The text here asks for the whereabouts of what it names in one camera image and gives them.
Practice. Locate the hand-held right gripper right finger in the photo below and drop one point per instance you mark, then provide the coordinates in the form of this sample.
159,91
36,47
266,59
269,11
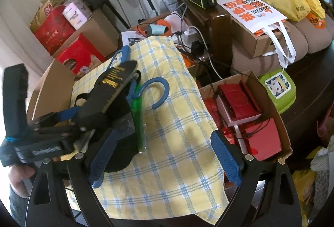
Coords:
227,156

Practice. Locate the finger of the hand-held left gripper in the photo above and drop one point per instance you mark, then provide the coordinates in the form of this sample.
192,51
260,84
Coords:
57,133
67,113

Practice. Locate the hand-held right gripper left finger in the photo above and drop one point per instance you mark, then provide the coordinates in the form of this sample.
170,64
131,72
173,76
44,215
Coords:
100,161

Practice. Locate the green and white packet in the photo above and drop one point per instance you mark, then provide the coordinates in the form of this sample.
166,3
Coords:
136,117

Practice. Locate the black insole with yellow markings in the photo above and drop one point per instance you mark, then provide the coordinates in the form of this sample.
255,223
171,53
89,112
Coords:
114,78

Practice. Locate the blue plastic clothes hanger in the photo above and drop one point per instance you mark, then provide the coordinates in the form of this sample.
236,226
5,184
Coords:
164,86

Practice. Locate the person's left hand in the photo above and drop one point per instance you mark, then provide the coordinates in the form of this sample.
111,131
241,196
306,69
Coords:
22,176

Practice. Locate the plain red box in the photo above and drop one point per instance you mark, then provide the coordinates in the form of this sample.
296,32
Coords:
263,138

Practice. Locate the yellow plaid tablecloth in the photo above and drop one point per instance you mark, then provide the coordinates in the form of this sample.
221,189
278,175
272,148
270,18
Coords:
177,138

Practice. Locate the dark red embossed box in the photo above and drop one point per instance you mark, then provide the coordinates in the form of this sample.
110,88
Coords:
238,100

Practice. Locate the red gift box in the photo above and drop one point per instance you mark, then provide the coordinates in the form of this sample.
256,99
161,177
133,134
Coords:
75,55

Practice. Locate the cardboard box of red boxes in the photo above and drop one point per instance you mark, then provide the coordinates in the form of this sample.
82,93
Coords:
276,117

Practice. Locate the white curtain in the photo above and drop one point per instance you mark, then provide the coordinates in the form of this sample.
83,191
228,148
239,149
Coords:
15,25

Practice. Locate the red paper gift bag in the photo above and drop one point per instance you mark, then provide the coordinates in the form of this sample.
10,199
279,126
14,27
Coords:
49,31

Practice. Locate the small yellow bag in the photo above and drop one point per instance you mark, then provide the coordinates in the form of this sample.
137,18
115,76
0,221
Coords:
302,185

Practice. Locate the green lidded box with cartoon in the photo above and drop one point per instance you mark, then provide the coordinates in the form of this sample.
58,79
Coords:
278,87

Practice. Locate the large closed cardboard box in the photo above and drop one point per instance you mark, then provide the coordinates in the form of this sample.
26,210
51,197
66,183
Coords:
104,33

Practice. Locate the white plastic bag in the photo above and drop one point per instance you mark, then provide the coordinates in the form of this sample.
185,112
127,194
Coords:
323,161

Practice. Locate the printed white paper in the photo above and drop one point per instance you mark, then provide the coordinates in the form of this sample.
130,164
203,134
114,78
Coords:
130,38

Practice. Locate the white pink tissue pack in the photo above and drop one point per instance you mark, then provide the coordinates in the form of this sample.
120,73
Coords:
77,11

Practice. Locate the pink bag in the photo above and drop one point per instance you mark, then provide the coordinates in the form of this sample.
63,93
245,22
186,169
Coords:
326,127

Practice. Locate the black power adapter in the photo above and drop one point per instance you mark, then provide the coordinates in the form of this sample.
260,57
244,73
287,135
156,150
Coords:
197,47

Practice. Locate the flat brown cardboard box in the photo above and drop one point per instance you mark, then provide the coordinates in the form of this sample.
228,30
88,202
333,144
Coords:
258,42

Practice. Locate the light blue cylinder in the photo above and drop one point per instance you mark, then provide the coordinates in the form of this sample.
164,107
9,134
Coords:
156,29

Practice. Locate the orange tool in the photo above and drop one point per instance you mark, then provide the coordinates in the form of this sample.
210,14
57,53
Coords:
164,24

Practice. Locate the white tote bag orange print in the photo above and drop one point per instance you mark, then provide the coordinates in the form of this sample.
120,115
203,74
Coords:
250,15

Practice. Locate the small grey white box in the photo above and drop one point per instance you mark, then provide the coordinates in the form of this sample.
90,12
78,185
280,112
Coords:
169,2

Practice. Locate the small orange package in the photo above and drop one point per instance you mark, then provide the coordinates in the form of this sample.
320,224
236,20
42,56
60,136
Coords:
315,22

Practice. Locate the beige sofa with wooden frame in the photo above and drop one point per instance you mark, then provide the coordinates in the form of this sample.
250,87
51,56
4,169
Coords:
305,36

